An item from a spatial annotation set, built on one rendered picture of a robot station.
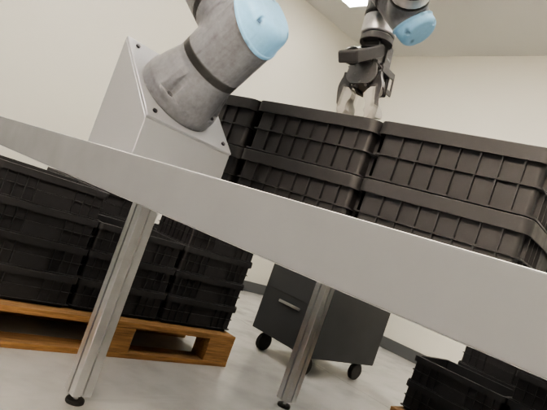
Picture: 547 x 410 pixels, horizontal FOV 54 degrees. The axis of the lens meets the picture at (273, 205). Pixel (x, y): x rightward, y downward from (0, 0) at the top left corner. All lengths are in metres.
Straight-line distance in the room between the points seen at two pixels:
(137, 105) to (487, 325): 0.74
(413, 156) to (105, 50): 3.44
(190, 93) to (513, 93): 4.34
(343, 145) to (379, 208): 0.15
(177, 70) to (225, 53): 0.09
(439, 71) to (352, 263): 5.26
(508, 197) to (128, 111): 0.62
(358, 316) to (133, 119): 2.31
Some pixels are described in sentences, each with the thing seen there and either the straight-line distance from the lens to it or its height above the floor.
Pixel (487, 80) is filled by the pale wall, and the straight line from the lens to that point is 5.23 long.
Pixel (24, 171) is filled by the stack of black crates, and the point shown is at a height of 0.58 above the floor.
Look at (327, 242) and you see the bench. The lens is 0.30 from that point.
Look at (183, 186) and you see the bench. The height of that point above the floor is 0.69.
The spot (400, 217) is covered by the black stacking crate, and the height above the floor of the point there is 0.77.
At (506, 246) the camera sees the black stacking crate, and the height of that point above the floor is 0.77.
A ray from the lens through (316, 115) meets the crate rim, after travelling 1.08.
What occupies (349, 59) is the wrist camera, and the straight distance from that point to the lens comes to 1.11.
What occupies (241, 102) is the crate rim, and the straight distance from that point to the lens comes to 1.21.
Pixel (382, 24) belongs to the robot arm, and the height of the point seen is 1.15.
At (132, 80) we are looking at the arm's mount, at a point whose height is 0.83.
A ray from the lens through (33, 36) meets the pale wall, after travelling 4.03.
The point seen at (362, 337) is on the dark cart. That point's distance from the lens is 3.13.
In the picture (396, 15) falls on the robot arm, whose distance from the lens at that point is 1.08.
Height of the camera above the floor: 0.68
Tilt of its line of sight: 2 degrees up
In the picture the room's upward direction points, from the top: 20 degrees clockwise
